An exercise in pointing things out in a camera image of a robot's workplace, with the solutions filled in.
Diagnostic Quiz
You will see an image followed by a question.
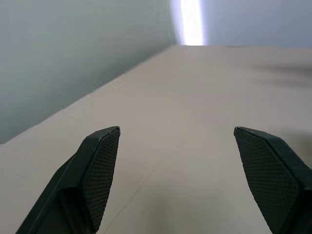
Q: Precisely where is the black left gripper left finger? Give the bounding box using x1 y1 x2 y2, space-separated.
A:
16 126 121 234

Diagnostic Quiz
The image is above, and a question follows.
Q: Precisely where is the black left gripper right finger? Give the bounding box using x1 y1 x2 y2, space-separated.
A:
233 126 312 234

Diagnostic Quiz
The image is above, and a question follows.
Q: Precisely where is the bright white door panel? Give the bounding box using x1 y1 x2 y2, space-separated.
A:
169 0 211 46

